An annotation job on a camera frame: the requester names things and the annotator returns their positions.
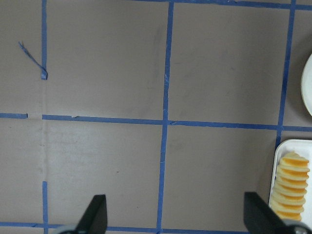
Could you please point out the cream plate with lemon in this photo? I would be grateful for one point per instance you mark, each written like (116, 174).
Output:
(306, 85)

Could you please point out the sliced bread loaf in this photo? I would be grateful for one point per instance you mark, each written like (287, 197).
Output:
(290, 186)

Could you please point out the white rectangular tray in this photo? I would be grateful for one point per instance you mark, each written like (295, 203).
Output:
(303, 148)

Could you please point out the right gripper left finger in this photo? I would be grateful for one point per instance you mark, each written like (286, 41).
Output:
(94, 219)

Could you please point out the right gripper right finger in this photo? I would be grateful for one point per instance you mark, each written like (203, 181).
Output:
(260, 219)

